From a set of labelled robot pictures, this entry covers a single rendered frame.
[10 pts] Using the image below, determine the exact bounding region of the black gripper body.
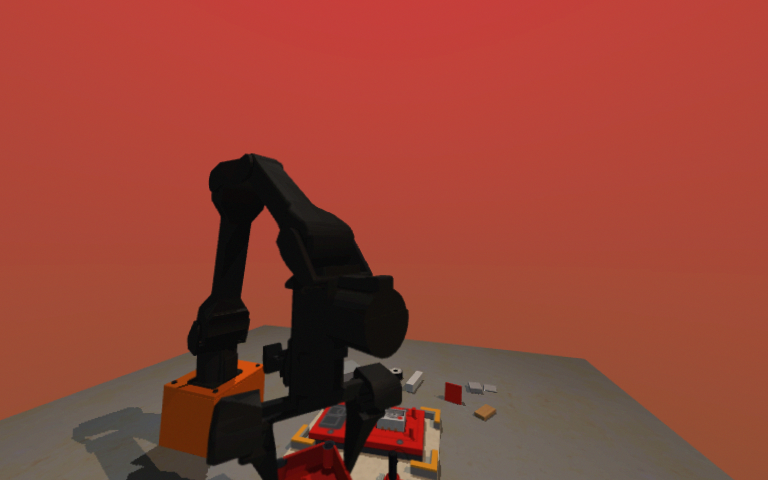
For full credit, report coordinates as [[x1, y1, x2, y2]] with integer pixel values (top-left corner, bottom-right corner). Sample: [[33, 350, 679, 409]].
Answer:
[[206, 336, 402, 466]]

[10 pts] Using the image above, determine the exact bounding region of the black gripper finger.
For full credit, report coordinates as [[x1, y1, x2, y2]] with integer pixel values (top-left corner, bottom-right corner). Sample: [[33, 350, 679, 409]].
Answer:
[[237, 429, 279, 480], [343, 400, 385, 474]]

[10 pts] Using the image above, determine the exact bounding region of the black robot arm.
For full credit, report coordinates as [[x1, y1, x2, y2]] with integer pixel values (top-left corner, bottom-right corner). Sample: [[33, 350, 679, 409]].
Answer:
[[187, 153, 409, 390]]

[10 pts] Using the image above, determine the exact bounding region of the red hood shell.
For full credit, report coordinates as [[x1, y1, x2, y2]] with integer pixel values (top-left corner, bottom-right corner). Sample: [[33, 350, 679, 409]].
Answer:
[[277, 440, 352, 480]]

